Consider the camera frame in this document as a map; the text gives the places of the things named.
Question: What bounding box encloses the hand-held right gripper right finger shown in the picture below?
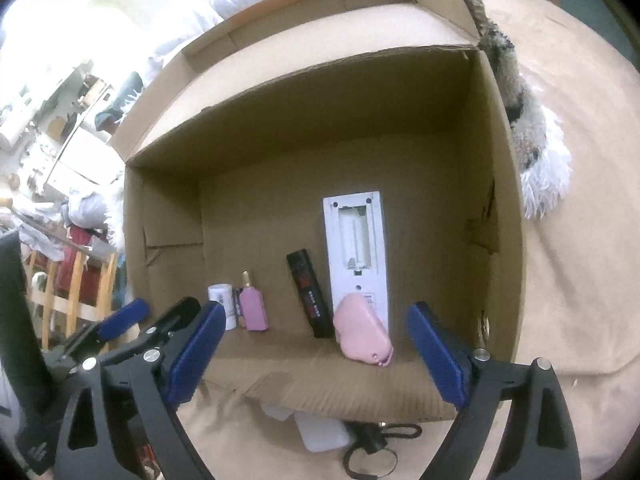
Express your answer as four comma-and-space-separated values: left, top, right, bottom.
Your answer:
406, 301, 583, 480

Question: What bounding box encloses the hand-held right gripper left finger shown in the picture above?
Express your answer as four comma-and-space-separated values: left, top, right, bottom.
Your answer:
52, 301, 227, 480

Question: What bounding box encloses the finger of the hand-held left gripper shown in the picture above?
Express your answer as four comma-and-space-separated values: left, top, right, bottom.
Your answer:
102, 296, 202, 367
62, 298, 152, 358

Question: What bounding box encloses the small labelled white bottle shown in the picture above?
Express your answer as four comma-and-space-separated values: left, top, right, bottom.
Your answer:
207, 284, 238, 331

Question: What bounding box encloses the pink bottle with gold cap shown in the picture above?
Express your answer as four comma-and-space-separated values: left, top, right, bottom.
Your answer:
237, 271, 271, 332

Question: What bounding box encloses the pink soft case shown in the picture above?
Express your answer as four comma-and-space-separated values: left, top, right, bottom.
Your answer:
333, 294, 395, 368

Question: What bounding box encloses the black tube with red print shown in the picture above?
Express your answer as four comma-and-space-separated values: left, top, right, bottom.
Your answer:
286, 249, 335, 339

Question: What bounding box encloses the white rectangular device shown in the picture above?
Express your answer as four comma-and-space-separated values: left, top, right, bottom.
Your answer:
322, 191, 390, 333

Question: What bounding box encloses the brown cardboard box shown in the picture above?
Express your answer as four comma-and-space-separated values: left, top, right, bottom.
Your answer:
107, 0, 525, 423

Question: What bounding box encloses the wooden rack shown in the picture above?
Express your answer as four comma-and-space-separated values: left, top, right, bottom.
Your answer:
25, 225, 121, 351

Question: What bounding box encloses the red cloth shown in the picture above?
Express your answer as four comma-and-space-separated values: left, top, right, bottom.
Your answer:
55, 225, 113, 306

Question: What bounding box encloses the pale hanging cloth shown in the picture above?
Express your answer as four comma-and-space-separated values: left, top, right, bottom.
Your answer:
15, 210, 71, 263

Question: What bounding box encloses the white plastic bag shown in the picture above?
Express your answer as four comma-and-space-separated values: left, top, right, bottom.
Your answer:
67, 187, 116, 231

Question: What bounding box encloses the plain white bottle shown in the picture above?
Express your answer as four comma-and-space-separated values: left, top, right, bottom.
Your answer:
294, 411, 353, 453

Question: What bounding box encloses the shaggy patterned blanket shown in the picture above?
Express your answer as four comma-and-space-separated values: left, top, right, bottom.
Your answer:
462, 0, 573, 218

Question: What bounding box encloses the dark green cloth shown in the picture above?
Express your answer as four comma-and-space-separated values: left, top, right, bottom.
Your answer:
95, 71, 143, 131

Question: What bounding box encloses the white duvet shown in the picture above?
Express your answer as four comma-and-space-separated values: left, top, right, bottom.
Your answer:
145, 0, 351, 63

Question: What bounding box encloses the black strap with key ring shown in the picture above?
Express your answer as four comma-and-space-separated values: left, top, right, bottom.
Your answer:
342, 422, 423, 480

